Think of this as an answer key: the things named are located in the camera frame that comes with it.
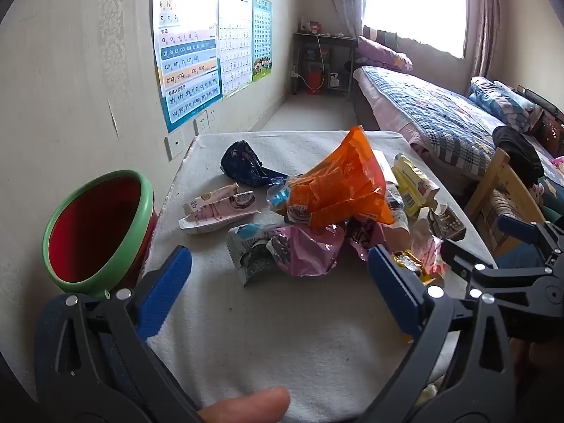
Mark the pale curtain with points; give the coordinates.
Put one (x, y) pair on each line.
(348, 0)
(484, 31)

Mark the pink white wrapper dark oval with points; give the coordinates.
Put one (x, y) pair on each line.
(220, 220)

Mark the blue bordered wall poster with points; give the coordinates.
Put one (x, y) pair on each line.
(189, 53)

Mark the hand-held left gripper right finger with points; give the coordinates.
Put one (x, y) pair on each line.
(392, 291)

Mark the small white container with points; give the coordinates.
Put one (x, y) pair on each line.
(334, 79)

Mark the pink foil wrapper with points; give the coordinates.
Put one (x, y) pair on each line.
(308, 246)

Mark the wooden chair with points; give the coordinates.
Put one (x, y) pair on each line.
(502, 172)

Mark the person's left hand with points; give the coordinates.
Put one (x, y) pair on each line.
(246, 405)

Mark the dark side table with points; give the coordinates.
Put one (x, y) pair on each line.
(326, 38)

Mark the bed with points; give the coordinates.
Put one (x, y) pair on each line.
(387, 110)

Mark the bright window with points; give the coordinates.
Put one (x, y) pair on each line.
(414, 4)

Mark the red bin with green rim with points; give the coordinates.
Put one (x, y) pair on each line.
(92, 238)

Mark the white teal black wrapper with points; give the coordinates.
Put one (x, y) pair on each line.
(249, 251)

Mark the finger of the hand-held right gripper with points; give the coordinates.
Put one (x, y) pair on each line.
(517, 225)
(462, 260)

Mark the orange snack bag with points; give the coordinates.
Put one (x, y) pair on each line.
(339, 185)

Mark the white grid wall poster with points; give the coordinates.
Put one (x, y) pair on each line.
(235, 44)

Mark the small yellow black wrapper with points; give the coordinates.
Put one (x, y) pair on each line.
(409, 262)

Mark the white wall socket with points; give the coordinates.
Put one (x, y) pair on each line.
(202, 122)

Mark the person's right hand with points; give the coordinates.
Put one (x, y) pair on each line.
(542, 361)

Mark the yellow white packet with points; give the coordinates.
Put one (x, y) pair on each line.
(412, 185)

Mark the white tablecloth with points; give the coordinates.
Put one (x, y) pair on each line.
(264, 339)

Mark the black cloth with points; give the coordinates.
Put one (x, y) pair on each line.
(515, 150)

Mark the pink purple pillow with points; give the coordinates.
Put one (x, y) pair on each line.
(379, 53)

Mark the crumpled white paper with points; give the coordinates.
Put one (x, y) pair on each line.
(414, 231)

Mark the blue plaid quilt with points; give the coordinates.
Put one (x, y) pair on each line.
(432, 114)

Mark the dark blue wrapper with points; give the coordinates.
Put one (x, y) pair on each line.
(244, 163)

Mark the green bordered wall poster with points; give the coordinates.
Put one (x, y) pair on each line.
(261, 35)

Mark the pale pink white wrapper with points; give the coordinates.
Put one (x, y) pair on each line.
(429, 255)

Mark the folded blue patterned quilts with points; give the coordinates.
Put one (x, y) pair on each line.
(498, 101)

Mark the small red bucket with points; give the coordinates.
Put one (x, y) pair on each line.
(314, 79)

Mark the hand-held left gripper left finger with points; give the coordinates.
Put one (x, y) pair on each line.
(169, 286)

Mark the white wall plate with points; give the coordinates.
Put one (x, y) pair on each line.
(175, 144)

